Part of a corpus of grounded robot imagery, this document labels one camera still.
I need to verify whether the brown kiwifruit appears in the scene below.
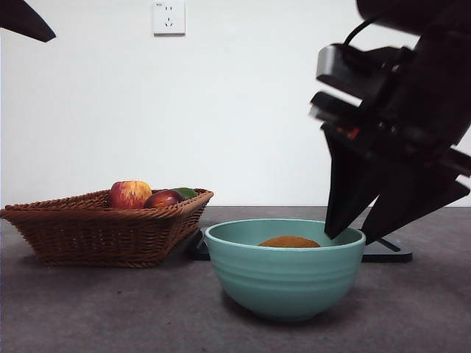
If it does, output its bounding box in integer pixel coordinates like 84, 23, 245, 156
257, 235, 321, 248

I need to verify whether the teal ribbed bowl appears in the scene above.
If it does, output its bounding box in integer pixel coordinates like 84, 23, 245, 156
204, 219, 367, 323

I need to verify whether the black rectangular tray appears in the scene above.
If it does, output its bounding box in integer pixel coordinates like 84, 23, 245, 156
191, 227, 413, 264

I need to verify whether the green fruit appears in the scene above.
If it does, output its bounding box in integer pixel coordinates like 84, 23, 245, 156
172, 187, 199, 202

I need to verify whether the dark red apple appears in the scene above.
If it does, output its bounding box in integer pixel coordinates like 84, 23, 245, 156
144, 189, 185, 210

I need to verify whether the red yellow apple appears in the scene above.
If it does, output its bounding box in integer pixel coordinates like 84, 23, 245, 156
110, 179, 153, 210

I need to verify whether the brown wicker basket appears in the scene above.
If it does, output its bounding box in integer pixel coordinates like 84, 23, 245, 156
0, 188, 215, 268

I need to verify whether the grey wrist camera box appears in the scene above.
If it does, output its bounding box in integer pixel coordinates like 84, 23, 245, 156
315, 43, 413, 107

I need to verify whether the black camera cable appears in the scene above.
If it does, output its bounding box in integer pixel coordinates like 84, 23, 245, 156
341, 16, 382, 49

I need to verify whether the white wall socket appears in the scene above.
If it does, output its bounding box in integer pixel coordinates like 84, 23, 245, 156
153, 0, 186, 37

